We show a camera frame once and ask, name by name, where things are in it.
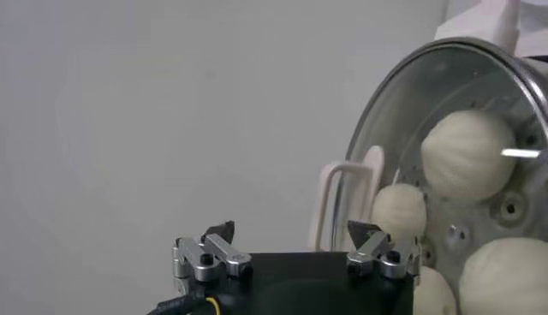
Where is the stainless steel steamer basket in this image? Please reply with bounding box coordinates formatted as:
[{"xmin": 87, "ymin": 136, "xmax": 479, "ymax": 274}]
[{"xmin": 342, "ymin": 36, "xmax": 548, "ymax": 315}]

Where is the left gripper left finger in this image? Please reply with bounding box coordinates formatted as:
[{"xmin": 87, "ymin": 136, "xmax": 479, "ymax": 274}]
[{"xmin": 172, "ymin": 220, "xmax": 253, "ymax": 283}]

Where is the white steamed baozi bun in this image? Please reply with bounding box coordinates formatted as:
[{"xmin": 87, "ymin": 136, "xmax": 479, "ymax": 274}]
[
  {"xmin": 370, "ymin": 183, "xmax": 428, "ymax": 246},
  {"xmin": 411, "ymin": 264, "xmax": 459, "ymax": 315},
  {"xmin": 457, "ymin": 237, "xmax": 548, "ymax": 315},
  {"xmin": 420, "ymin": 110, "xmax": 518, "ymax": 203}
]

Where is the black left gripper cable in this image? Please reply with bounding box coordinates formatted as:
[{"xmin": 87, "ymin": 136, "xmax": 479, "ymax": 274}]
[{"xmin": 146, "ymin": 290, "xmax": 223, "ymax": 315}]

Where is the white electric cooker pot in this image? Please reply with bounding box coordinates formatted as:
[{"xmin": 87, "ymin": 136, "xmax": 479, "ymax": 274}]
[{"xmin": 434, "ymin": 0, "xmax": 548, "ymax": 59}]

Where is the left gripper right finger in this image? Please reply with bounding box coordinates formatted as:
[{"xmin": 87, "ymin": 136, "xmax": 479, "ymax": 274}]
[{"xmin": 345, "ymin": 220, "xmax": 423, "ymax": 280}]

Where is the round glass pot lid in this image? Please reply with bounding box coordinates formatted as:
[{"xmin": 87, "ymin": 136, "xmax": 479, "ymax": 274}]
[{"xmin": 307, "ymin": 37, "xmax": 548, "ymax": 315}]

